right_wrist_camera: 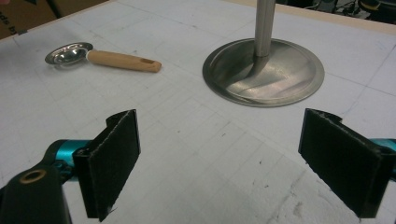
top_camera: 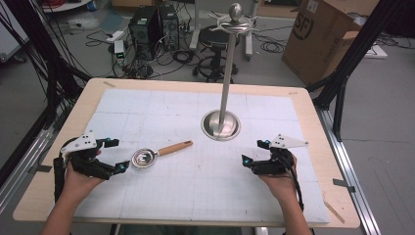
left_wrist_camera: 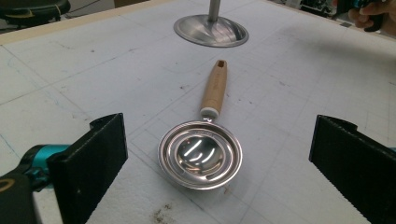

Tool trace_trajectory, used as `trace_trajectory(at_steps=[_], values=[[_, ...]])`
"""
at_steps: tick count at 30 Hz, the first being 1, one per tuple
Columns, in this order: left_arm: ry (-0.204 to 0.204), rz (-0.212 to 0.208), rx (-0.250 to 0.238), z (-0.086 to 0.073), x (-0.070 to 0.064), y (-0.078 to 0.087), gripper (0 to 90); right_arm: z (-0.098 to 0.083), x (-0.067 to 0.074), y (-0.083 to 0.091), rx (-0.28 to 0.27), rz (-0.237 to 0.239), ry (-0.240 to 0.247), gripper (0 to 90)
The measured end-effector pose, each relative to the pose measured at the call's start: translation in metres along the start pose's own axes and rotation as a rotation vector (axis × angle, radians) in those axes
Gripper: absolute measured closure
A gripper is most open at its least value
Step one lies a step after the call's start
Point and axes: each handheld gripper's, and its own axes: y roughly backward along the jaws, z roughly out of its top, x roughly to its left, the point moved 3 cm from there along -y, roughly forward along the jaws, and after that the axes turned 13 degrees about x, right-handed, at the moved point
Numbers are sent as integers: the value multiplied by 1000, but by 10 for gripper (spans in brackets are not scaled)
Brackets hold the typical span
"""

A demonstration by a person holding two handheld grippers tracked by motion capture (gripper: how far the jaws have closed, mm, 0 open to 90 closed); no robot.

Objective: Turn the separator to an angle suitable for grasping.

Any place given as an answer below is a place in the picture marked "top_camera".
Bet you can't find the person's right hand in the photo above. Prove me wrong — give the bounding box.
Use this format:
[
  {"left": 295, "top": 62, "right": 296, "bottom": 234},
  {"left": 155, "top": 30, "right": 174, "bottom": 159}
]
[{"left": 258, "top": 155, "right": 300, "bottom": 202}]

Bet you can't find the flat white power strip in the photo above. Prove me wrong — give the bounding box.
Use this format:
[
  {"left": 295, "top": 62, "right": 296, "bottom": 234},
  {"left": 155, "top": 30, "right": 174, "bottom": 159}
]
[{"left": 362, "top": 44, "right": 390, "bottom": 61}]

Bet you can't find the dark tape strip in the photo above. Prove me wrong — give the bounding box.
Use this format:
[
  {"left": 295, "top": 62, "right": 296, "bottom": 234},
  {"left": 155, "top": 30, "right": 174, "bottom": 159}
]
[{"left": 26, "top": 164, "right": 54, "bottom": 174}]

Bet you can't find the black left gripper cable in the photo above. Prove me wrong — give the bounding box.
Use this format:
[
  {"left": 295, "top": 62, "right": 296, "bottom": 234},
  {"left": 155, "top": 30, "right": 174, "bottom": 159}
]
[{"left": 53, "top": 136, "right": 79, "bottom": 204}]

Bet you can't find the person's left hand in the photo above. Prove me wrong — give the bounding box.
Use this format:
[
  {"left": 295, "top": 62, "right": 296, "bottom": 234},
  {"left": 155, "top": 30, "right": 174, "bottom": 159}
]
[{"left": 62, "top": 161, "right": 106, "bottom": 198}]

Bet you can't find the black computer tower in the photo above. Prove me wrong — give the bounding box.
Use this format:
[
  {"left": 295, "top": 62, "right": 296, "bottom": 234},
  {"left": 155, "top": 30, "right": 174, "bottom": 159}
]
[
  {"left": 127, "top": 5, "right": 161, "bottom": 62},
  {"left": 158, "top": 3, "right": 181, "bottom": 52}
]

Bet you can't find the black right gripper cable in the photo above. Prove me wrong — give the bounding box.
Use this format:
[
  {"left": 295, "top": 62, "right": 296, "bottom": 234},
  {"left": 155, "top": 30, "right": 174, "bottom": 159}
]
[{"left": 284, "top": 150, "right": 305, "bottom": 212}]

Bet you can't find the aluminium rail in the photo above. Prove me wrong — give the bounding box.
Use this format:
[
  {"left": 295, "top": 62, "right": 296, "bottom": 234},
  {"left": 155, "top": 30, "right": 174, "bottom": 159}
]
[
  {"left": 0, "top": 125, "right": 57, "bottom": 214},
  {"left": 316, "top": 107, "right": 382, "bottom": 235}
]

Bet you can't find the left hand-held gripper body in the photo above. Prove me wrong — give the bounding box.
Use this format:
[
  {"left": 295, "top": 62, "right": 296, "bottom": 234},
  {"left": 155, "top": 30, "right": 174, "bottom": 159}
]
[{"left": 60, "top": 130, "right": 115, "bottom": 181}]

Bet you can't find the white desk leg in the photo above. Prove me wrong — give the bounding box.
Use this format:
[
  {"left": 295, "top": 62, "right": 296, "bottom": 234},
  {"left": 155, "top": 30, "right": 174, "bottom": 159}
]
[
  {"left": 244, "top": 0, "right": 259, "bottom": 62},
  {"left": 188, "top": 0, "right": 203, "bottom": 51}
]

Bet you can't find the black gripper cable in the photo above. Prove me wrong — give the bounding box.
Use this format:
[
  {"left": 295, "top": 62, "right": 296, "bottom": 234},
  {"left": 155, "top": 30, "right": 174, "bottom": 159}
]
[
  {"left": 284, "top": 150, "right": 305, "bottom": 212},
  {"left": 53, "top": 136, "right": 79, "bottom": 204}
]

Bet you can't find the black metal frame strut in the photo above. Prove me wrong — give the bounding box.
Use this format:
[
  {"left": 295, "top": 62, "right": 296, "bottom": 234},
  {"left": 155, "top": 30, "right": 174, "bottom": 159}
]
[
  {"left": 305, "top": 0, "right": 406, "bottom": 142},
  {"left": 2, "top": 0, "right": 93, "bottom": 131}
]

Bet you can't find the large cardboard box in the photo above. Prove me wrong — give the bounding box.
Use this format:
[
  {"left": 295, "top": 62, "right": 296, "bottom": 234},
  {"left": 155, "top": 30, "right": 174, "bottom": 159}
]
[{"left": 281, "top": 0, "right": 382, "bottom": 87}]

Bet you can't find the coiled black cable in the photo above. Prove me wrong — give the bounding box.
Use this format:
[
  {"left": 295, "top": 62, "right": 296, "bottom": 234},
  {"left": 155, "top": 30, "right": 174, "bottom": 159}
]
[
  {"left": 170, "top": 49, "right": 196, "bottom": 66},
  {"left": 259, "top": 39, "right": 287, "bottom": 55}
]

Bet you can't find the white grid mat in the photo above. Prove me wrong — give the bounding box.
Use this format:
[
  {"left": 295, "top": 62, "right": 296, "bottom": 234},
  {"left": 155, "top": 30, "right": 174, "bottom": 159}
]
[{"left": 73, "top": 88, "right": 331, "bottom": 225}]

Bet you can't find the round white table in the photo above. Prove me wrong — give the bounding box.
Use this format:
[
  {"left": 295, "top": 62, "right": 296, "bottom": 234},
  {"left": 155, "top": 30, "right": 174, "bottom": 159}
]
[{"left": 41, "top": 0, "right": 93, "bottom": 14}]

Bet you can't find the metal ladle with wooden handle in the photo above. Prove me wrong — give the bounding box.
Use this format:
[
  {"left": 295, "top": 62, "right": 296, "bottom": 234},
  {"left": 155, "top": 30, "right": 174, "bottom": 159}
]
[{"left": 130, "top": 139, "right": 195, "bottom": 170}]

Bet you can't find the white device with green light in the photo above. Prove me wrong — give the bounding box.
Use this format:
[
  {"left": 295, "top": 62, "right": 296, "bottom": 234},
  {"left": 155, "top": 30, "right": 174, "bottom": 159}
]
[{"left": 114, "top": 39, "right": 127, "bottom": 66}]

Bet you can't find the black round stool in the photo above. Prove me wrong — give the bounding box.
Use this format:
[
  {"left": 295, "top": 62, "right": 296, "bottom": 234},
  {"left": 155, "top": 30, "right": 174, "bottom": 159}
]
[{"left": 192, "top": 24, "right": 242, "bottom": 83}]

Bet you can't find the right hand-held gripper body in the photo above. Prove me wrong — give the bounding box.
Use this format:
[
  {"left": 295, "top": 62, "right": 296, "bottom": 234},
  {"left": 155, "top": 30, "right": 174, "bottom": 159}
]
[{"left": 256, "top": 133, "right": 309, "bottom": 176}]

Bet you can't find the grey tape strip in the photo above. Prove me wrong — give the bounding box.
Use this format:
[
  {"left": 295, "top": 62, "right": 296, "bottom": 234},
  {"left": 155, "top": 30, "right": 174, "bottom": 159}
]
[{"left": 332, "top": 177, "right": 356, "bottom": 194}]

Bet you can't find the metal utensil hanging stand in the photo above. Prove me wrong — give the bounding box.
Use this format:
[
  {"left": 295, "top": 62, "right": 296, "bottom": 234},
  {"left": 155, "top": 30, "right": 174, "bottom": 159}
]
[{"left": 200, "top": 2, "right": 259, "bottom": 142}]

